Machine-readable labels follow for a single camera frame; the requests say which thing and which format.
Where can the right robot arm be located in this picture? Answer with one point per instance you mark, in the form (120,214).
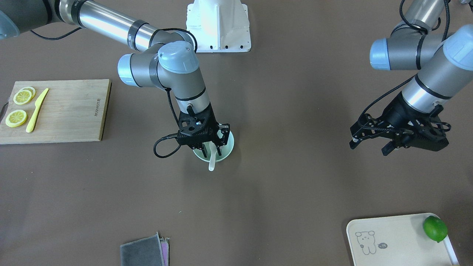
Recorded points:
(163,58)

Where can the lemon slice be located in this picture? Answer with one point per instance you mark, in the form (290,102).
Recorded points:
(22,97)
(31,89)
(16,118)

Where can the bamboo cutting board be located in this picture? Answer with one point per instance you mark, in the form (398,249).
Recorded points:
(72,111)

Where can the white ceramic spoon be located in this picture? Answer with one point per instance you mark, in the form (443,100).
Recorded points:
(212,162)

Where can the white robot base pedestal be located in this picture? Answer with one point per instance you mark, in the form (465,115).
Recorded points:
(220,26)

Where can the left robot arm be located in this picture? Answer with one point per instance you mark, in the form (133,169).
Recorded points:
(444,66)

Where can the green lime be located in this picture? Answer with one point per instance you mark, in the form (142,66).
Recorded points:
(435,228)

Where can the light green bowl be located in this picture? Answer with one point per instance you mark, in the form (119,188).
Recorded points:
(224,150)

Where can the yellow plastic knife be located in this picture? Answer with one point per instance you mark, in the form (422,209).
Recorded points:
(37,107)

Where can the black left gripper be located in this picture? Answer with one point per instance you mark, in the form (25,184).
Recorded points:
(396,110)

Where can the grey folded cloth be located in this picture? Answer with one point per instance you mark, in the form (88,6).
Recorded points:
(150,251)

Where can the cream serving tray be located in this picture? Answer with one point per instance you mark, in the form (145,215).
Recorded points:
(397,241)

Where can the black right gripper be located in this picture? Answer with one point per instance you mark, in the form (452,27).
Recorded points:
(223,133)

